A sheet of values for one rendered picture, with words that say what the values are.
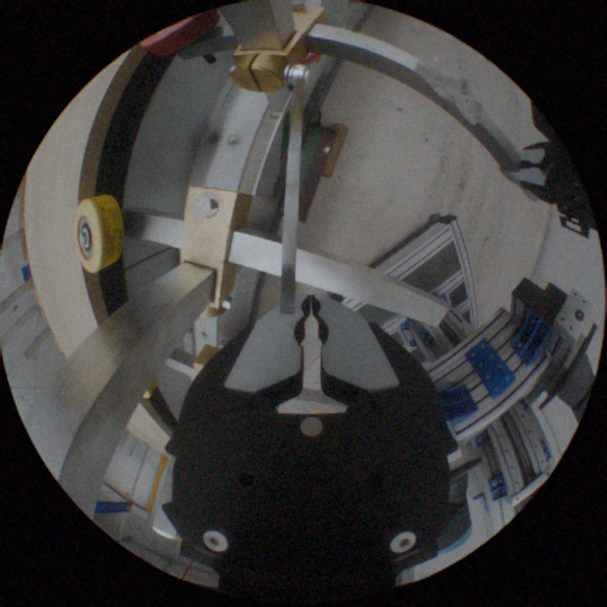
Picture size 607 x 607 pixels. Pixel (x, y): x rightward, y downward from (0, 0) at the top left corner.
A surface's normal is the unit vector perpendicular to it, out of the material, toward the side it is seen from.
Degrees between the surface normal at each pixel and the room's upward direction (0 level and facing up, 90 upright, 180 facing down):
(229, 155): 0
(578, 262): 90
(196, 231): 0
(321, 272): 0
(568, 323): 90
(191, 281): 90
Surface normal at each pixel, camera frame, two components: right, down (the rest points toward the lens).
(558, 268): -0.94, -0.32
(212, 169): -0.04, 0.48
